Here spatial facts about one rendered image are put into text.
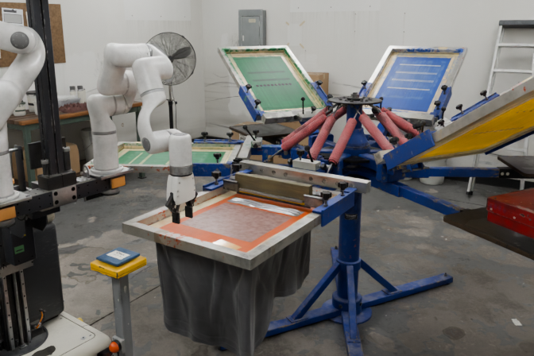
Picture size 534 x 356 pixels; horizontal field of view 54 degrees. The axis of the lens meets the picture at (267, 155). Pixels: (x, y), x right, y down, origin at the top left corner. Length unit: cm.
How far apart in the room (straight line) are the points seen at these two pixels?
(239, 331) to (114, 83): 102
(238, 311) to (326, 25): 514
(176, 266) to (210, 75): 585
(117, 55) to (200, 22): 586
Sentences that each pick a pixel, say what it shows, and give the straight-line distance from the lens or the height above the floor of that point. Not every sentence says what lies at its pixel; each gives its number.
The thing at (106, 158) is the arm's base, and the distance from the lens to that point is 216.
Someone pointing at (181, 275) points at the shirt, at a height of 79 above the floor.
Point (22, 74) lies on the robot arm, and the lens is 187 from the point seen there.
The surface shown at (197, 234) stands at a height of 96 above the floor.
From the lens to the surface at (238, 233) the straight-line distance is 197.
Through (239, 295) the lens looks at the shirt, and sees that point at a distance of 190.
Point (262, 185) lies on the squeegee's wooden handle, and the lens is 229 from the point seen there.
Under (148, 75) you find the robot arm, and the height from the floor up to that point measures 154.
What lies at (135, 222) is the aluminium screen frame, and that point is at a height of 99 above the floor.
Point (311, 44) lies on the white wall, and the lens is 677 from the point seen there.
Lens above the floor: 170
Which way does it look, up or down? 14 degrees down
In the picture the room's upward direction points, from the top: straight up
